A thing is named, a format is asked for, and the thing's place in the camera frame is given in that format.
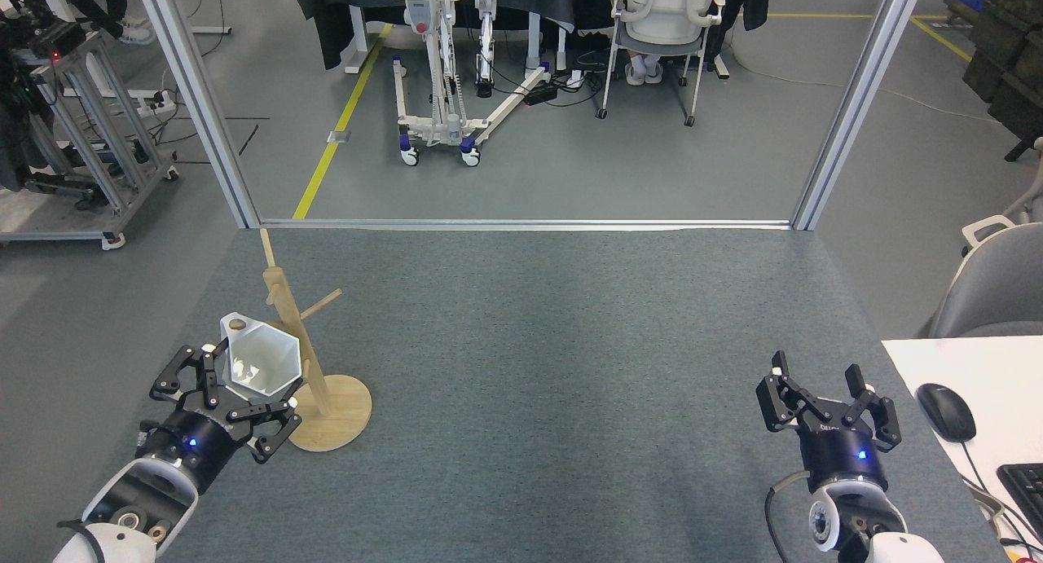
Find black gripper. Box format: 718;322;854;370
755;351;903;493
139;345;303;495

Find white faceted cup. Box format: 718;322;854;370
220;313;303;398

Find wooden cup rack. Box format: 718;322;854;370
230;228;373;452

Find black computer mouse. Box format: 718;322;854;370
916;383;977;443

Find white desk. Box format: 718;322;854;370
882;336;1043;563

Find black keyboard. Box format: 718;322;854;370
997;463;1043;539

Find grey chair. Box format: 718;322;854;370
925;135;1043;338

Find white power strip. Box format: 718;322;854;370
130;90;178;116

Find person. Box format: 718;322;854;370
611;0;730;86
69;0;157;46

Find white stand on wheels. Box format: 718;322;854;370
375;0;552;169

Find dark stacked crates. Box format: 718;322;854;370
962;0;1043;163

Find black hanging jacket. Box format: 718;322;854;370
717;0;772;34

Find white office chair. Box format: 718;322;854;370
596;0;731;128

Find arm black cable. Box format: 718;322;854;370
55;521;108;563

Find silver aluminium post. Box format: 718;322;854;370
130;0;262;230
790;0;930;231

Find aluminium frame cart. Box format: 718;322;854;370
0;25;181;251

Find silver table edge rail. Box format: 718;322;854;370
259;218;795;231

